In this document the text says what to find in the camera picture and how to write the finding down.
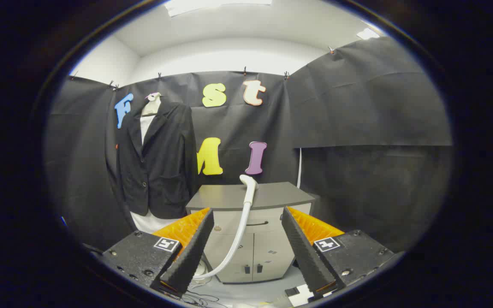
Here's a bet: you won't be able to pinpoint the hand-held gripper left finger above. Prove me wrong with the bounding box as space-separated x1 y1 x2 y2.
101 207 215 297

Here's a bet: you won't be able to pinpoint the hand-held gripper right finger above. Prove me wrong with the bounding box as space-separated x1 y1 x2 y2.
281 207 396 296

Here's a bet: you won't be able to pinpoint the white garment steamer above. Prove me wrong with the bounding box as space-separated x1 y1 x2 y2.
193 174 259 281

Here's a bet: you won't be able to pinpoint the black blazer jacket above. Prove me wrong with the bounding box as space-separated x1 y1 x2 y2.
116 102 198 220

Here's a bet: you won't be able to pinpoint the grey cabinet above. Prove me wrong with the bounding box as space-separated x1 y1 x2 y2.
186 182 316 284

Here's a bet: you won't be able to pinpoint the black backdrop cloth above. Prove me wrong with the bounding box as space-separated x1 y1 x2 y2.
45 36 453 254

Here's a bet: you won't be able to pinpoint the large ceiling light panel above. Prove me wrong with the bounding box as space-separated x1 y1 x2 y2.
164 0 273 18

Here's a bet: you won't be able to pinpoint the black floor cables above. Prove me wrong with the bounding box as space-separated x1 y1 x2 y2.
181 289 231 308

